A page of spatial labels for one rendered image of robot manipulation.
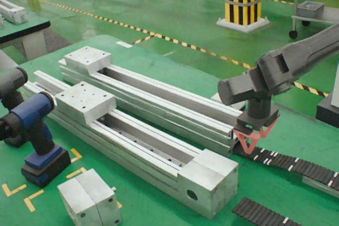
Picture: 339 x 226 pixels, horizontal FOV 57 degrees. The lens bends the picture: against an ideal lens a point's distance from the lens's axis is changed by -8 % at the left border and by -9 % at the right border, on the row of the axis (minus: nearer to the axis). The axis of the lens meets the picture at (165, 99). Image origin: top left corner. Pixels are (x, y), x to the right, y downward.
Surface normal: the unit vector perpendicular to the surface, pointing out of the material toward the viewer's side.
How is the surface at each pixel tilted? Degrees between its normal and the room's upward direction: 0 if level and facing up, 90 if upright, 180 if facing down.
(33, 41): 90
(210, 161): 0
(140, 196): 0
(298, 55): 64
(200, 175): 0
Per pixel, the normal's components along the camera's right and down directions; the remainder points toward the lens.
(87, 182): -0.09, -0.85
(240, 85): 0.12, -0.28
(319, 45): -0.62, 0.03
